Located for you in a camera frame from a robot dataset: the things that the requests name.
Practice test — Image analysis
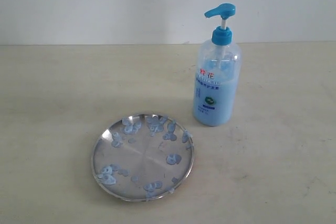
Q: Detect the round stainless steel plate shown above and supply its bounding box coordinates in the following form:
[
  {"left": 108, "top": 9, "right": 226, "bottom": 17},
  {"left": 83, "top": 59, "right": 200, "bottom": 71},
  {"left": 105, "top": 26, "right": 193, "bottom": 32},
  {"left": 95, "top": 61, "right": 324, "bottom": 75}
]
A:
[{"left": 91, "top": 113, "right": 195, "bottom": 202}]

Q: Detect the blue pump lotion bottle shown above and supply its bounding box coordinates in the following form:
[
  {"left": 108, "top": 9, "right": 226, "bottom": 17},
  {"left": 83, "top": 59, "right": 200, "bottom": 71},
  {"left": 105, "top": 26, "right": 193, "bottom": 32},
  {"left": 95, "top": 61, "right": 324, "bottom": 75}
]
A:
[{"left": 193, "top": 3, "right": 242, "bottom": 126}]

